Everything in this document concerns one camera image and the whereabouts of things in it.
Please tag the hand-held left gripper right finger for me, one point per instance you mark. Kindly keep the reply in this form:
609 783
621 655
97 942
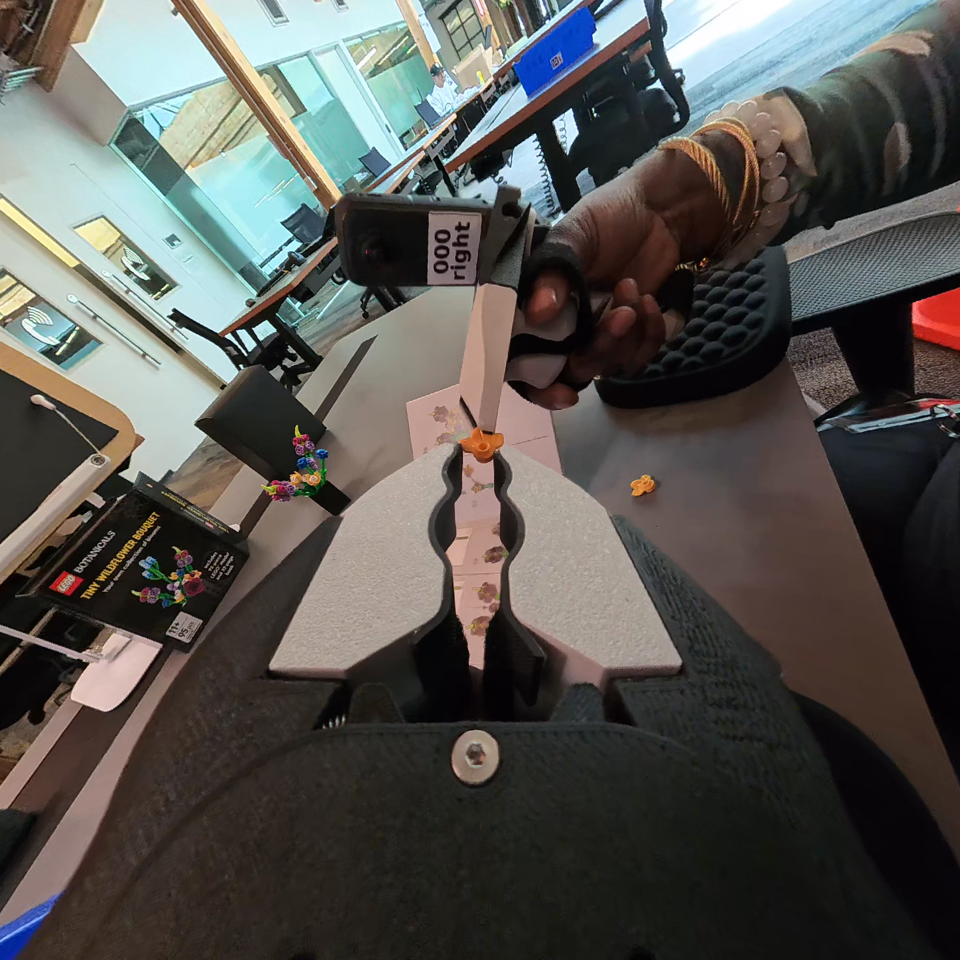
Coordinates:
593 600

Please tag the person's right hand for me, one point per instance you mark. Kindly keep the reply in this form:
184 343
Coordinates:
630 255

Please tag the blue bins on far desk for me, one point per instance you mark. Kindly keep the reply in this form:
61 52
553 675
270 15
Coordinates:
552 45

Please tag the black honeycomb cushion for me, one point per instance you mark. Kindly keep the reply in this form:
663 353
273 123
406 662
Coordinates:
705 338

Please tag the blue plastic bin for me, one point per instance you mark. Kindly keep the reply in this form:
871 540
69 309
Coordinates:
23 927

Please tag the white flat device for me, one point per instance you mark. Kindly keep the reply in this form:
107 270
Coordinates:
113 672

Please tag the grey mesh office chair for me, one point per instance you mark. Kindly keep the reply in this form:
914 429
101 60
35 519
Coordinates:
878 255

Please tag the long wooden desk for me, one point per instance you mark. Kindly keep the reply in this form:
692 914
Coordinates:
375 210

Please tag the person's right forearm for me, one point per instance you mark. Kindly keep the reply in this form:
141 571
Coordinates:
870 105

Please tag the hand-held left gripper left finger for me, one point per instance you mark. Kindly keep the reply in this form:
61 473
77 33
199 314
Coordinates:
360 600

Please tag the plain black box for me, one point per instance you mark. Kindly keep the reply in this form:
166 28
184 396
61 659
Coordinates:
270 428

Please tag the lego instruction booklet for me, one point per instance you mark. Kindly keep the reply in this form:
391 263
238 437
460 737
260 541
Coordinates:
488 510

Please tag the yellow lego flower piece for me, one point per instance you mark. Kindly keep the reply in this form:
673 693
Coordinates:
642 485
480 443

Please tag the black lego set box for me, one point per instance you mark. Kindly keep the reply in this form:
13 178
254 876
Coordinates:
143 563

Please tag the lego flower model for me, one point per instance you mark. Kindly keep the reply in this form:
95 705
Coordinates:
300 465

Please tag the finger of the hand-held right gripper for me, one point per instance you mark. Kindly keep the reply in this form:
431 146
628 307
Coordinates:
488 353

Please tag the black office chair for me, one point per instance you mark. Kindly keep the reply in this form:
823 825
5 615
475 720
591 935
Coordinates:
233 338

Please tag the wood-framed dark screen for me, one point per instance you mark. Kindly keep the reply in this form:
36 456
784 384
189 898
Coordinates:
53 450

